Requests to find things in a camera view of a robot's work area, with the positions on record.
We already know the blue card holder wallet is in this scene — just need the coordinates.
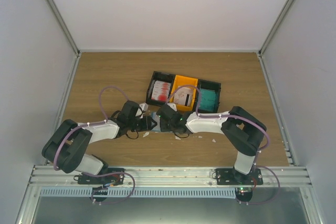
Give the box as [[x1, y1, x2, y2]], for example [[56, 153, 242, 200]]
[[151, 112, 161, 132]]

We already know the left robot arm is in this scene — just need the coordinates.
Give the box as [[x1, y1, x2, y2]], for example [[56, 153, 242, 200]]
[[41, 101, 158, 184]]

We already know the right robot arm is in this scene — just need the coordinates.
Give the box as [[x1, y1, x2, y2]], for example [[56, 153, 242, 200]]
[[156, 103, 270, 185]]

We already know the white red cards pile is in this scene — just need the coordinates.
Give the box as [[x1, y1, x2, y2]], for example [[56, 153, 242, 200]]
[[173, 87, 194, 106]]

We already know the red white cards stack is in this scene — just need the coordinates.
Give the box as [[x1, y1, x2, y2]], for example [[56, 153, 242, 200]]
[[151, 80, 171, 102]]

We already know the teal cards stack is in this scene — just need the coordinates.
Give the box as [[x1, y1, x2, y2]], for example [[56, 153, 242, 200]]
[[199, 88, 217, 111]]

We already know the left black bin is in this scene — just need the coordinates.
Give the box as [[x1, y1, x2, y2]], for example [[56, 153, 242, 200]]
[[145, 71, 175, 106]]

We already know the black bin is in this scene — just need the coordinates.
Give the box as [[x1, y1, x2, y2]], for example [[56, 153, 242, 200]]
[[145, 71, 175, 106], [197, 79, 221, 113]]

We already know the right black bin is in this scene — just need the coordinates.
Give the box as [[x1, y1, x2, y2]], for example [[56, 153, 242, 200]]
[[197, 79, 221, 113]]

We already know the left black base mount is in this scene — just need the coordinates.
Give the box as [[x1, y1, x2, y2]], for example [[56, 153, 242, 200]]
[[74, 168, 125, 186]]

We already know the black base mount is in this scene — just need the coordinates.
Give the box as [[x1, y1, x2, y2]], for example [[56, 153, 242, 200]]
[[212, 168, 264, 186], [74, 168, 125, 186]]

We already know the grey slotted cable duct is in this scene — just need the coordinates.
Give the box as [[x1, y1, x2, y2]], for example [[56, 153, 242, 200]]
[[40, 187, 236, 199]]

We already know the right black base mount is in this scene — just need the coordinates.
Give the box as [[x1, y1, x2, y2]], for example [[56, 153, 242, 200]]
[[212, 168, 264, 186]]

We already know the aluminium front rail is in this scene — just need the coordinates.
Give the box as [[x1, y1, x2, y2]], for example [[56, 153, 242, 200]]
[[28, 166, 312, 188]]

